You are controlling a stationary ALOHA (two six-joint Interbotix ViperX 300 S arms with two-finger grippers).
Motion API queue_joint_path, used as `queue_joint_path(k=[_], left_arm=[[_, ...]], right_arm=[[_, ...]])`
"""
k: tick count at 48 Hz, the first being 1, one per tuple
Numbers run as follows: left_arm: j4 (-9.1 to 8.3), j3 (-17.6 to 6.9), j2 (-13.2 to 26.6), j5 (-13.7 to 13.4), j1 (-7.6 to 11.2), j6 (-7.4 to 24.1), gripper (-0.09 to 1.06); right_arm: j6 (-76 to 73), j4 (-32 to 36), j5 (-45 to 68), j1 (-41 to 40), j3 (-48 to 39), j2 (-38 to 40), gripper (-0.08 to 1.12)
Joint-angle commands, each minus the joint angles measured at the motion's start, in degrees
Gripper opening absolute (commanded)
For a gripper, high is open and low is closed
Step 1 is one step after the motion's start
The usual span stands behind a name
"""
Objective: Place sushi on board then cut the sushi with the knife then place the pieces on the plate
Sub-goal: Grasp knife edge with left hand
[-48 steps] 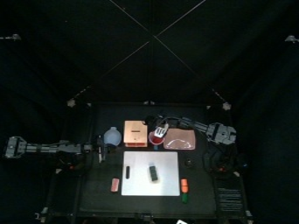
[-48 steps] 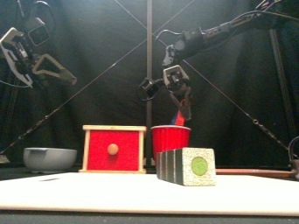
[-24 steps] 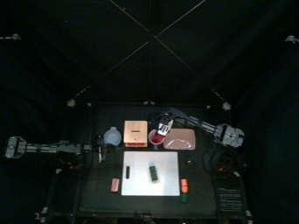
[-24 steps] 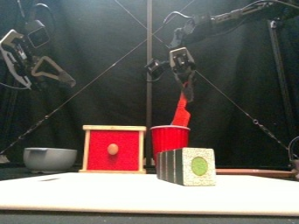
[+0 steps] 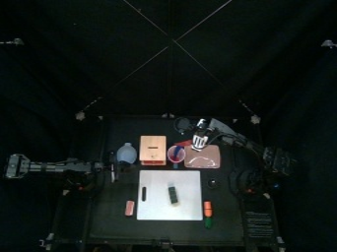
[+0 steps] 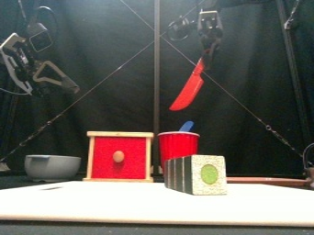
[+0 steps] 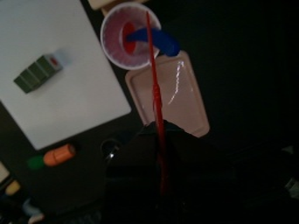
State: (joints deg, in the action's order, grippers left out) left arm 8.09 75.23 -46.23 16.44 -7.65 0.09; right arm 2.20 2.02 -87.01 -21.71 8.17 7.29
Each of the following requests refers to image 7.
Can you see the white cutting board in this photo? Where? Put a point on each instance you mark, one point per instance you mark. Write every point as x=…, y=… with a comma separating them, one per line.
x=78, y=96

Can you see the red paper cup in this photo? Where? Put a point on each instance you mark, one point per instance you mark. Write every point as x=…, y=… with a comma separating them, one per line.
x=117, y=43

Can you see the tan rounded object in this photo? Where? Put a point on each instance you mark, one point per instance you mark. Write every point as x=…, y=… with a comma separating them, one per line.
x=11, y=188

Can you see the pale pink rounded object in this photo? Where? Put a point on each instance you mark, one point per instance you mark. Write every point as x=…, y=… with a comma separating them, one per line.
x=34, y=215

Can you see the blue curved toy piece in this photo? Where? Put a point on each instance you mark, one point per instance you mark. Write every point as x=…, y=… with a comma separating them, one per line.
x=164, y=40

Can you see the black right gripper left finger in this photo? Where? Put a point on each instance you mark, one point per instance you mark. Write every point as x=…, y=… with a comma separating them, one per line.
x=133, y=163

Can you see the green toy sushi roll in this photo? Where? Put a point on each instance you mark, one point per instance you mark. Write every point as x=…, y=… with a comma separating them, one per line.
x=37, y=74

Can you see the orange toy carrot green top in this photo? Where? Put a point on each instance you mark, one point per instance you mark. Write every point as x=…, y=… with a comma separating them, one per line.
x=58, y=155

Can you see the pink plastic plate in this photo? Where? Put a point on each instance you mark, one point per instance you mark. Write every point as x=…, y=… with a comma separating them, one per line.
x=184, y=96

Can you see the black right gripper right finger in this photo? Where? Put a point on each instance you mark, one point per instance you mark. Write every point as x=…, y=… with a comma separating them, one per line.
x=194, y=169

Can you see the small black round knob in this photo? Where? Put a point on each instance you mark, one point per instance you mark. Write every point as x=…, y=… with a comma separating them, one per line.
x=108, y=145

